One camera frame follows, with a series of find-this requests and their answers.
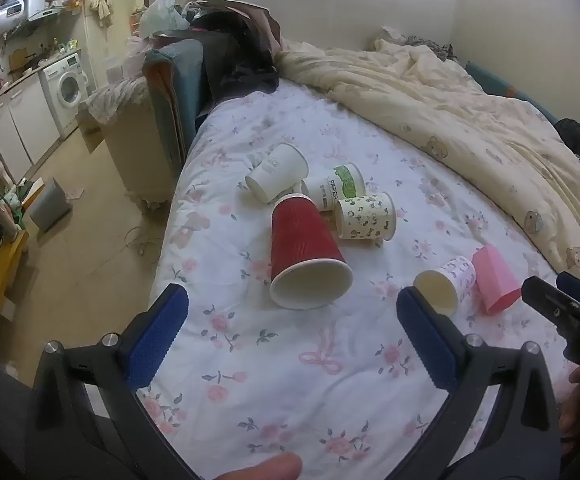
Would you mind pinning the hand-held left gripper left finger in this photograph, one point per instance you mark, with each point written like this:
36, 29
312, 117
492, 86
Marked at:
157, 340

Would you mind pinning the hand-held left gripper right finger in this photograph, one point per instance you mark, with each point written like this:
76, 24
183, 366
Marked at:
427, 340

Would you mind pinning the red ribbed paper cup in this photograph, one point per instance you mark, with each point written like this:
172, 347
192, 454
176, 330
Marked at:
302, 255

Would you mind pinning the pink paper cup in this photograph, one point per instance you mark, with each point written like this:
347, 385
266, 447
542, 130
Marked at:
495, 280

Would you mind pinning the white cup with purple pattern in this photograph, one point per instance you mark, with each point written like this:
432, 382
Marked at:
445, 282

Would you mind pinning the cream cup with green pattern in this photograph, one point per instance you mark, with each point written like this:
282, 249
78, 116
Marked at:
367, 217

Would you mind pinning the white cup with green label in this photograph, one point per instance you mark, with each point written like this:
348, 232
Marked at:
337, 187

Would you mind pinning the plain white paper cup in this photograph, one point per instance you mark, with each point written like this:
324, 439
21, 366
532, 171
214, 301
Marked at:
276, 172

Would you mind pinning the person's left hand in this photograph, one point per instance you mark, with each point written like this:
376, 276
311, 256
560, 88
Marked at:
260, 467

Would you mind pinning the white floral bed sheet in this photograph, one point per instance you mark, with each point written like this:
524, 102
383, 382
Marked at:
270, 375

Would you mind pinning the black garment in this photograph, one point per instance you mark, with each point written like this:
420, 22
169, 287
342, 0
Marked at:
577, 137

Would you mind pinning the grey trash bin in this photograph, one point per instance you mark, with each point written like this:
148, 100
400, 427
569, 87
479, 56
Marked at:
50, 206

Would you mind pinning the floral cloth covered furniture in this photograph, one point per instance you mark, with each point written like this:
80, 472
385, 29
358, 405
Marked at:
130, 140

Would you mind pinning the cream quilt with bear print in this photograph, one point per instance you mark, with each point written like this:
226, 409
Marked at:
445, 110

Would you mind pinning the blue bed edge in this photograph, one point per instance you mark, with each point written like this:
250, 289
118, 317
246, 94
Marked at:
500, 82

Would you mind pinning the blue padded headboard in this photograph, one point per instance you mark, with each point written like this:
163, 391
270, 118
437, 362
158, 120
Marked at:
177, 90

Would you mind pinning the white kitchen base cabinet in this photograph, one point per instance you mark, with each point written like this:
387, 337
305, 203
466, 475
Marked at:
25, 120

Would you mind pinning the white washing machine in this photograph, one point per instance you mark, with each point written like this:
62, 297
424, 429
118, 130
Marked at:
67, 90

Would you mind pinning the grey patterned cloth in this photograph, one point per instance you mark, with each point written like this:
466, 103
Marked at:
427, 45

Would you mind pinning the pile of dark clothes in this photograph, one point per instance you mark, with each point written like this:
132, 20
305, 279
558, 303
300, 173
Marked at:
242, 60

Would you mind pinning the white plastic bag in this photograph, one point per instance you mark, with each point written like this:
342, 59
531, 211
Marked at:
162, 17

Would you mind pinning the beige hanging cloth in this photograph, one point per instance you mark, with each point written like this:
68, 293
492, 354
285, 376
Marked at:
101, 10

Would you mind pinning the silver range hood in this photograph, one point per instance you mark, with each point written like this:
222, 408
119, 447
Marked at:
45, 5

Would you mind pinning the white water heater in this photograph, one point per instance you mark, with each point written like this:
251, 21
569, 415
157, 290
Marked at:
2, 20

